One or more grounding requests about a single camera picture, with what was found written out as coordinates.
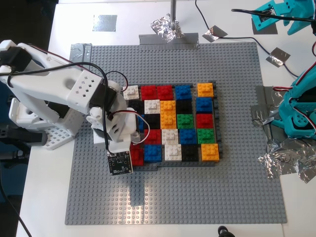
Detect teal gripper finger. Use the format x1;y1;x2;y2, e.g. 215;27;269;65
288;17;312;35
281;0;297;27

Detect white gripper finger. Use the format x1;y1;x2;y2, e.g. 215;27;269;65
131;130;144;146

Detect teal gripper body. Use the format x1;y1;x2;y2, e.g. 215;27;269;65
295;0;316;22

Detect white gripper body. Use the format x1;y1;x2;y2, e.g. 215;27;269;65
92;107;138;153

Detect red lego cube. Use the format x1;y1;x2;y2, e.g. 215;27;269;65
140;85;158;101
130;144;145;166
143;128;161;145
157;85;173;101
196;113;214;129

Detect blue lego cube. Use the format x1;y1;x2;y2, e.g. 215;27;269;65
179;128;198;144
143;144;162;162
174;85;193;101
196;97;214;113
136;114;146;131

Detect black lego cube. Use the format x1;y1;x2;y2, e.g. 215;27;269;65
181;144;200;162
127;99;145;115
144;113;161;129
176;99;193;115

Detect white lego cube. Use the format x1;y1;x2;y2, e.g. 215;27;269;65
164;144;183;162
144;99;161;114
161;128;179;145
122;85;140;100

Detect orange lego cube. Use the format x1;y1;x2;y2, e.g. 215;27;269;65
197;82;214;98
159;114;177;130
159;100;177;116
200;143;221;163

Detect green lego cube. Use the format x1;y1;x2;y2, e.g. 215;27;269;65
197;127;217;144
176;113;194;129

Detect crinkled silver tape piece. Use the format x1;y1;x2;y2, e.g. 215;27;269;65
201;24;228;43
266;46;291;68

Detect large gray lego baseplate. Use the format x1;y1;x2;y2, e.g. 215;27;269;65
64;41;289;226

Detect crumpled aluminium foil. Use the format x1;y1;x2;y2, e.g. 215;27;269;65
149;15;186;44
256;137;316;185
255;85;284;109

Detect black clamp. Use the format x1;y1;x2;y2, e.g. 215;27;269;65
0;123;48;149

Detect crumpled shiny silver tape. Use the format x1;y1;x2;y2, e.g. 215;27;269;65
250;103;282;128

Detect metal pole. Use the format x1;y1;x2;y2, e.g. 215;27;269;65
169;0;178;32

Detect black knob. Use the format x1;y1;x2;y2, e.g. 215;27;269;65
217;225;237;237

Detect servo wire bundle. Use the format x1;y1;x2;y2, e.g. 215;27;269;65
273;66;316;117
107;110;151;146

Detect black camera cable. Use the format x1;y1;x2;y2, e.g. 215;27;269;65
6;61;112;156
231;8;316;23

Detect gray duct tape patch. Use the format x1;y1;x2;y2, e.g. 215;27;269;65
251;17;279;35
92;14;118;32

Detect black camera circuit board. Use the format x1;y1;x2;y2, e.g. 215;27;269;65
108;150;136;176

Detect dark gray lego wall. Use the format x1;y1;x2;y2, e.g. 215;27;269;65
133;161;219;173
212;82;225;163
138;81;218;86

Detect teal camera mount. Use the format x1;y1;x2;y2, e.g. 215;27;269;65
251;0;285;32

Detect thin black cable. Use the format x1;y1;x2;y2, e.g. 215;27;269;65
0;181;34;237
195;0;301;79

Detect gray duct tape strip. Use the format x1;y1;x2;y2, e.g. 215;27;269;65
138;33;200;50
70;43;93;62

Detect dark gray duct tape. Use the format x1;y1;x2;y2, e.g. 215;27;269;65
263;120;291;149

